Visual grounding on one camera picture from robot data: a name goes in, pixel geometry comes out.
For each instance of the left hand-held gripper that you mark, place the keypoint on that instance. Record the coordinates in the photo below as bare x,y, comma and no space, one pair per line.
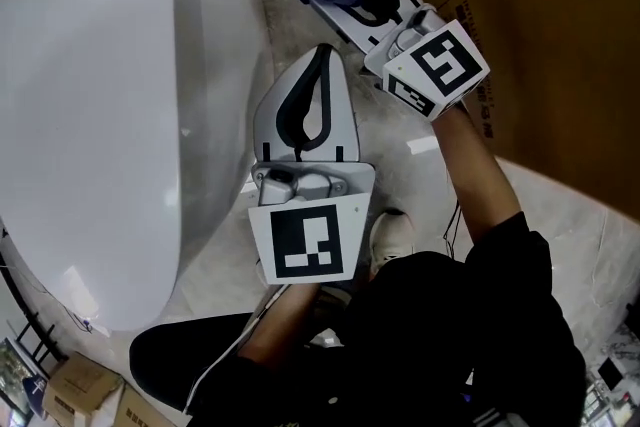
310,240

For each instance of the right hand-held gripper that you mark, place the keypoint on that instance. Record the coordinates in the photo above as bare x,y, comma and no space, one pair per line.
440,65

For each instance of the white closed-lid toilet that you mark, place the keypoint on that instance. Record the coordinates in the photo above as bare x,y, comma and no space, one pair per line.
100,115

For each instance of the person's right forearm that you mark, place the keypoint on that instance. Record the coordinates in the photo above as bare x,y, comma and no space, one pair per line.
475,175

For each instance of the person's left forearm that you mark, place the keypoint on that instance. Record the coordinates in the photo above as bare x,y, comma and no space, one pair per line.
280,325

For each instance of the person's right shoe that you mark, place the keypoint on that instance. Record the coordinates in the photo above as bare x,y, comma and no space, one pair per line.
392,240

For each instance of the large cardboard box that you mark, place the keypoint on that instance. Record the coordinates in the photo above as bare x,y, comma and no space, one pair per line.
550,40

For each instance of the person's black clothing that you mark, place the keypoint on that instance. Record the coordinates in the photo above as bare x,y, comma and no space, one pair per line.
450,340

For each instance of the small cardboard box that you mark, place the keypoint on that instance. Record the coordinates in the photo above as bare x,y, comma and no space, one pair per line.
82,385

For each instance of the marble-patterned table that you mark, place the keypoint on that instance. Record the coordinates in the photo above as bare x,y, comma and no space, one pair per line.
617,347

